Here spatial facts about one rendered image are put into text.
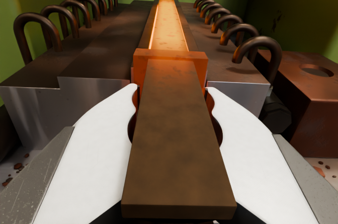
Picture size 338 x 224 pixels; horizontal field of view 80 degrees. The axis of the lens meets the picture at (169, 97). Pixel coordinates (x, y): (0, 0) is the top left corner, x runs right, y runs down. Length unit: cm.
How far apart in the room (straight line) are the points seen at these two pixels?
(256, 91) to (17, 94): 18
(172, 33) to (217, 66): 5
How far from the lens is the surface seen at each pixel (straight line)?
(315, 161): 24
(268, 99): 19
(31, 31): 35
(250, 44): 17
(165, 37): 19
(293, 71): 24
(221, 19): 25
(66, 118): 18
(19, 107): 19
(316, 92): 21
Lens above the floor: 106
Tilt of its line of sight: 32 degrees down
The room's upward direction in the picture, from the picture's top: 4 degrees clockwise
